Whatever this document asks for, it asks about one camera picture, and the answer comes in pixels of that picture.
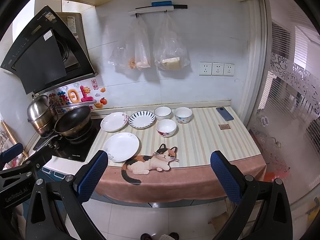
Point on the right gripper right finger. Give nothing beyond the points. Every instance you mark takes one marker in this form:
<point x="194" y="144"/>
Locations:
<point x="241" y="189"/>

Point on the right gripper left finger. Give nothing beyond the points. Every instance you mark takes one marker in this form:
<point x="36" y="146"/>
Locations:
<point x="77" y="189"/>

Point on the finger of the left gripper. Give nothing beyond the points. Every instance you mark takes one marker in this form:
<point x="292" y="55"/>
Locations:
<point x="11" y="153"/>

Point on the white floral plate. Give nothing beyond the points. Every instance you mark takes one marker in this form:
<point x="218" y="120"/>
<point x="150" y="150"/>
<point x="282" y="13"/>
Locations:
<point x="114" y="122"/>

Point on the blue striped plate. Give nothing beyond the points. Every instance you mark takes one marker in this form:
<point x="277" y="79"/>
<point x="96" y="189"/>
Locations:
<point x="142" y="119"/>

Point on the white bowl coloured spots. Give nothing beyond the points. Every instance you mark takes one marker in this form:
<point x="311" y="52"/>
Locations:
<point x="183" y="115"/>

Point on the white bowl dark rim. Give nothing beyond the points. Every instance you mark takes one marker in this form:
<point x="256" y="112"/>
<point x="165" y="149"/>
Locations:
<point x="163" y="113"/>

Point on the wooden rolling pin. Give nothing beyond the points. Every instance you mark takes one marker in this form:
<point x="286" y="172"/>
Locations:
<point x="9" y="133"/>

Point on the black induction cooktop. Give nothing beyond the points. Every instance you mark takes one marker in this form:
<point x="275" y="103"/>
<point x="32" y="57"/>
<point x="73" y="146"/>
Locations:
<point x="75" y="148"/>

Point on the stainless steel pot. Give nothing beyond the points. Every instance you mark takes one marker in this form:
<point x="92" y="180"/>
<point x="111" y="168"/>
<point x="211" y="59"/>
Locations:
<point x="40" y="115"/>

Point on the plain white plate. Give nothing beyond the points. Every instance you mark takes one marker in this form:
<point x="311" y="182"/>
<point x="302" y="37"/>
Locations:
<point x="121" y="146"/>

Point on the black frying pan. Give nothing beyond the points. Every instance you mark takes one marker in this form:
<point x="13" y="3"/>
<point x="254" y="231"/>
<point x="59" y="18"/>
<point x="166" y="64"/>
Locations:
<point x="70" y="124"/>

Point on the small brown card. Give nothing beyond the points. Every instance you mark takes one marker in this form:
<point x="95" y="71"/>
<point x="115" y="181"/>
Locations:
<point x="224" y="126"/>

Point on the blue smartphone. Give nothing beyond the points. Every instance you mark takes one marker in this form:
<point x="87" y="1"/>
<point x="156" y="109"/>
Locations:
<point x="224" y="113"/>

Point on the striped cat tablecloth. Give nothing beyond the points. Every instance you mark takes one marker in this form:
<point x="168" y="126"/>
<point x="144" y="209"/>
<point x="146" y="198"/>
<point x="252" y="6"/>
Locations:
<point x="191" y="177"/>

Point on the frosted glass sliding door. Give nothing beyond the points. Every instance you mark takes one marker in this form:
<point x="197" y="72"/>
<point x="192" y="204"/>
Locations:
<point x="286" y="122"/>

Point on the white bowl pink flowers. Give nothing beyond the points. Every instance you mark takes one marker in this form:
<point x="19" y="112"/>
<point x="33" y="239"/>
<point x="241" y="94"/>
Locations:
<point x="166" y="128"/>

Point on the black range hood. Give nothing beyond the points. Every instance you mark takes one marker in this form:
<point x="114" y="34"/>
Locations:
<point x="46" y="54"/>

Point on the left plastic bag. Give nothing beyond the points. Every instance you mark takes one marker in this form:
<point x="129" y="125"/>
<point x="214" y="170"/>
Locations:
<point x="123" y="55"/>

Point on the plastic bag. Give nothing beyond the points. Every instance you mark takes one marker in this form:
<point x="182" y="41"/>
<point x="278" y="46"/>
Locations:
<point x="169" y="51"/>
<point x="142" y="47"/>
<point x="123" y="55"/>

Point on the middle plastic bag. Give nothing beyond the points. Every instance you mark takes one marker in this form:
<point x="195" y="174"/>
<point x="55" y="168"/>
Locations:
<point x="142" y="47"/>

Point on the right plastic bag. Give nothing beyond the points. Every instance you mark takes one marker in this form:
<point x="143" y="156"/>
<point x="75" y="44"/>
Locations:
<point x="169" y="51"/>

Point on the colourful wall stickers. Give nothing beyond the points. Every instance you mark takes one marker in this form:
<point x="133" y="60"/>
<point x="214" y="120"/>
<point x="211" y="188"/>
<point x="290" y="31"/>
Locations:
<point x="90" y="92"/>

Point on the triple wall socket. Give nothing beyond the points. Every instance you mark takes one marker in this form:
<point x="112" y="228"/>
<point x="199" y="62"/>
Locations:
<point x="216" y="69"/>

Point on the white wall hook rail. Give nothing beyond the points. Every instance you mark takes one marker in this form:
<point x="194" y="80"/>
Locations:
<point x="160" y="6"/>

